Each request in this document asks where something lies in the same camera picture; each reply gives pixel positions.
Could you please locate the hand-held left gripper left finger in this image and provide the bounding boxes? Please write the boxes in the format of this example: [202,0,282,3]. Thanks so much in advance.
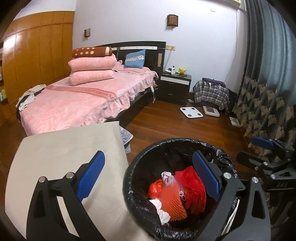
[26,151,106,241]

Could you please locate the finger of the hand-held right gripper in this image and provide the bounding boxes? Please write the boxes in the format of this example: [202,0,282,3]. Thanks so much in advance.
[252,137,296,163]
[236,151,269,171]

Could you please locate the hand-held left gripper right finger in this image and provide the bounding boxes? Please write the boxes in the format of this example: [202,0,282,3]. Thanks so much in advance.
[192,151,271,241]

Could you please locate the black lined trash bin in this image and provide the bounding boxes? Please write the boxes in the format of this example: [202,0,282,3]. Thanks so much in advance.
[122,138,241,241]

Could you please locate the grey quilted cloth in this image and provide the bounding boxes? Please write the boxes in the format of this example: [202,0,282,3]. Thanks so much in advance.
[119,126,134,154]

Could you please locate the scale with dark red centre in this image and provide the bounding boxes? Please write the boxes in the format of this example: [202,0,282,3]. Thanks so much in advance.
[202,105,220,117]

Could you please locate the white bathroom scale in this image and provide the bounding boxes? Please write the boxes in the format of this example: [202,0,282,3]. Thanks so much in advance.
[180,107,204,119]

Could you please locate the plaid cloth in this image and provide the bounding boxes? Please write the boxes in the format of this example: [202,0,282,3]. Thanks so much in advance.
[193,80,230,111]

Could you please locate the bed with pink cover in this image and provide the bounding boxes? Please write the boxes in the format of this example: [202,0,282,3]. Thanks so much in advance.
[17,66,160,137]

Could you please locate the grey patterned curtain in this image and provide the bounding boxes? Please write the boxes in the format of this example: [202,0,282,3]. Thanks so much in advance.
[232,0,296,232]

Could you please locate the dark hoodie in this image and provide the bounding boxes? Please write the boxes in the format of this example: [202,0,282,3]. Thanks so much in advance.
[202,77,226,88]

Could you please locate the dark nightstand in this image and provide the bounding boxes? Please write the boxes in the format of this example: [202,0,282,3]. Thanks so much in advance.
[158,71,192,106]

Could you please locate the lower pink pillow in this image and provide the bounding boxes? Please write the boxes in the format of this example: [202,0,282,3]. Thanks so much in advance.
[69,70,114,86]

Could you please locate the pink pillow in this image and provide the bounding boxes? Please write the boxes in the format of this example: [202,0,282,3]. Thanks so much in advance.
[68,54,117,72]
[69,70,114,86]

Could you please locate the light crumpled clothes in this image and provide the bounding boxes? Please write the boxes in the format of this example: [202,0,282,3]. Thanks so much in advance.
[16,85,48,111]

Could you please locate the upper pink pillow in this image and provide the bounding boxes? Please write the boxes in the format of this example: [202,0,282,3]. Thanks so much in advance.
[68,54,117,72]

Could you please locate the brown dotted bolster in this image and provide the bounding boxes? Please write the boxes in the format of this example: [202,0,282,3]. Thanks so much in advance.
[72,46,113,58]

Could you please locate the blue cushion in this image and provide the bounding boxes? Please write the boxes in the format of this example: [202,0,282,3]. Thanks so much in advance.
[124,49,147,69]

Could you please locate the wooden wardrobe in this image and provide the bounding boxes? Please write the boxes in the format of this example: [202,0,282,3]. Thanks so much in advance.
[0,10,75,121]

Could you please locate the cream air conditioner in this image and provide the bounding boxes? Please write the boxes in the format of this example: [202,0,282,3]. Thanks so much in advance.
[228,0,245,10]

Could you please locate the dark bed frame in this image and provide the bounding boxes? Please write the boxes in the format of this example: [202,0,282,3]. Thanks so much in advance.
[100,41,167,129]

